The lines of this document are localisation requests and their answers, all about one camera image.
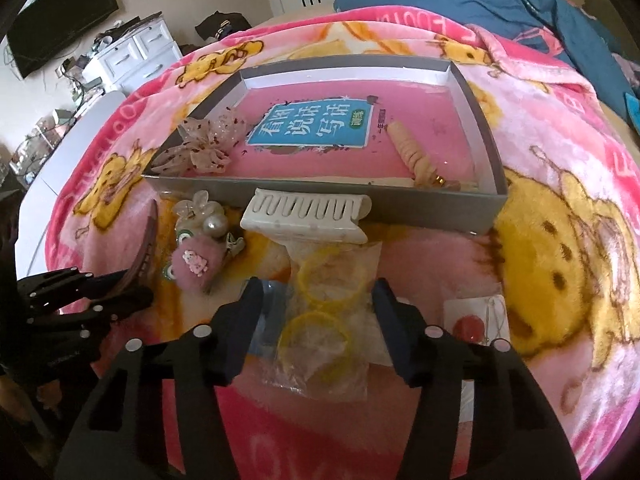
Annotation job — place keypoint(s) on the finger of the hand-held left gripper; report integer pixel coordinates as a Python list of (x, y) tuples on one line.
[(115, 305), (75, 280)]

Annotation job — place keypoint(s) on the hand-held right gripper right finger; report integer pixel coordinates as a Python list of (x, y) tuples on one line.
[(390, 320)]

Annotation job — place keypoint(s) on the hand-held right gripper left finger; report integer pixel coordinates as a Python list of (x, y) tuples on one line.
[(247, 310)]

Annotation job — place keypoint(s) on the brown hair claw clip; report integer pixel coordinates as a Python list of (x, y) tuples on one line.
[(145, 255)]

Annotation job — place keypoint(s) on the pink fluffy hair clip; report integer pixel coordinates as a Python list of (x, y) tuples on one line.
[(195, 260)]

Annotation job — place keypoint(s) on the pearl flower hair clip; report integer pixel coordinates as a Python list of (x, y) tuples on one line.
[(215, 225)]

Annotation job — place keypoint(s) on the white hair claw clip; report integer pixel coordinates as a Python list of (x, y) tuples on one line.
[(300, 225)]

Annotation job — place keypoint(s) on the grey cardboard box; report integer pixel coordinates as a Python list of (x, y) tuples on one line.
[(400, 210)]

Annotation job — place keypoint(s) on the small sparkly hair clip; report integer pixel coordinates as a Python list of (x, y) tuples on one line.
[(234, 246)]

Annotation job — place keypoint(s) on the cluttered side table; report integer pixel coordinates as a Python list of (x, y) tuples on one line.
[(40, 145)]

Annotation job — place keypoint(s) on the pink book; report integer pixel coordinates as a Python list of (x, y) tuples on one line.
[(300, 160)]

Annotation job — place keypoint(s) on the pink printed blanket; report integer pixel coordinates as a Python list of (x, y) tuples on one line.
[(550, 160)]

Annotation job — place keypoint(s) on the white drawer cabinet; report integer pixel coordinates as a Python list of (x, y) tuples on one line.
[(130, 55)]

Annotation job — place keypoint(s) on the black television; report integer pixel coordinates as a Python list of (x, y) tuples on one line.
[(60, 15)]

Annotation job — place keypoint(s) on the dark bag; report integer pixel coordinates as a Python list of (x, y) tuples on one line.
[(220, 25)]

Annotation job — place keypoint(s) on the blue floral quilt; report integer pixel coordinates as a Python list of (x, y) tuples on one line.
[(500, 5)]

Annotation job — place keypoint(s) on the purple garment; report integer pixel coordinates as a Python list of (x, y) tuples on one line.
[(627, 72)]

